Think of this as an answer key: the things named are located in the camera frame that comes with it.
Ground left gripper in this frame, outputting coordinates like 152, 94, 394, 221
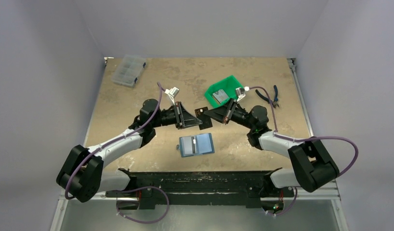
151, 102, 202, 129

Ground stack of credit cards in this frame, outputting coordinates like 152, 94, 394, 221
212, 89, 229, 104

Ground black credit card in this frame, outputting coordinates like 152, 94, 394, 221
195, 107, 213, 130

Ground green plastic bin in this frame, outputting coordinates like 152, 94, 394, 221
204, 75, 243, 108

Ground blue card holder wallet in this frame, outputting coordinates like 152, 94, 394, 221
176, 133, 215, 157

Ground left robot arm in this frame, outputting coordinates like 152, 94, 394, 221
56, 99, 202, 203

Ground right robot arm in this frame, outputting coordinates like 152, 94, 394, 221
204, 100, 340, 196

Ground clear plastic organizer box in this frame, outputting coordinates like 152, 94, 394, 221
111, 55, 147, 88

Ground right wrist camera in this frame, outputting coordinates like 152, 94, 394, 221
235, 86, 250, 102

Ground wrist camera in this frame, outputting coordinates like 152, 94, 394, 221
164, 87, 180, 105
235, 86, 250, 102

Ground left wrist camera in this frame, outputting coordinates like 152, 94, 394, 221
164, 87, 180, 105

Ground blue handled pliers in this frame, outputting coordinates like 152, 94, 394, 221
255, 85, 280, 108

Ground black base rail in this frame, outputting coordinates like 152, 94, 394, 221
106, 170, 294, 209

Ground aluminium frame rail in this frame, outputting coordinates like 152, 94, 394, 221
57, 181, 340, 201

